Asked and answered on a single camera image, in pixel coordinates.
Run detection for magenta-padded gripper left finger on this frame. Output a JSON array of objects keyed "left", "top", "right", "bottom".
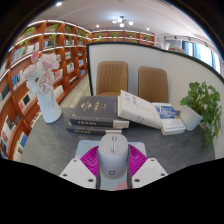
[{"left": 59, "top": 145, "right": 102, "bottom": 190}]

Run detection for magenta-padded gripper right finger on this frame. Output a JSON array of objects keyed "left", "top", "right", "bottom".
[{"left": 127, "top": 143, "right": 169, "bottom": 189}]

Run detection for light grey computer mouse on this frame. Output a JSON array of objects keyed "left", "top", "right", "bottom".
[{"left": 96, "top": 133, "right": 130, "bottom": 180}]

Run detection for pastel cloud print mouse pad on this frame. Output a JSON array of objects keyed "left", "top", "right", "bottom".
[{"left": 73, "top": 139, "right": 148, "bottom": 192}]

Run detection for thick dark hardcover book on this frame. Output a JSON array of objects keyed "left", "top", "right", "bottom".
[
  {"left": 69, "top": 95, "right": 130, "bottom": 130},
  {"left": 65, "top": 120, "right": 123, "bottom": 136}
]

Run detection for blue and white book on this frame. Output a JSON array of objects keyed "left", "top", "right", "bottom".
[{"left": 152, "top": 102, "right": 187, "bottom": 136}]

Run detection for thick white book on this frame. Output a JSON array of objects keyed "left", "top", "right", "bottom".
[{"left": 117, "top": 89, "right": 164, "bottom": 130}]

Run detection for white jug vase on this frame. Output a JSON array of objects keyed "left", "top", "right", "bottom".
[{"left": 35, "top": 89, "right": 63, "bottom": 124}]

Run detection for green plant in white pot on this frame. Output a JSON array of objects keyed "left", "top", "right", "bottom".
[{"left": 178, "top": 81, "right": 223, "bottom": 148}]

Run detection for tan upholstered chair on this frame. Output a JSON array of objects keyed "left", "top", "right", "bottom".
[
  {"left": 137, "top": 65, "right": 169, "bottom": 104},
  {"left": 95, "top": 60, "right": 129, "bottom": 98}
]

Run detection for orange wooden bookshelf unit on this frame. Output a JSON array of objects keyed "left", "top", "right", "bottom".
[{"left": 0, "top": 19, "right": 93, "bottom": 160}]

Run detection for pink and white flowers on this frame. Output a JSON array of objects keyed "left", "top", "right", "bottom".
[{"left": 22, "top": 51, "right": 61, "bottom": 98}]

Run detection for window with curtains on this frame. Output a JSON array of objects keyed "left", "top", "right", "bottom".
[{"left": 163, "top": 34, "right": 223, "bottom": 76}]

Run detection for orange shelf unit with plants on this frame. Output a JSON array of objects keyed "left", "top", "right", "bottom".
[{"left": 90, "top": 29, "right": 156, "bottom": 46}]

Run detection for ceiling light cluster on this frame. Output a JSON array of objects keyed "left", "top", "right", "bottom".
[{"left": 111, "top": 15, "right": 135, "bottom": 28}]

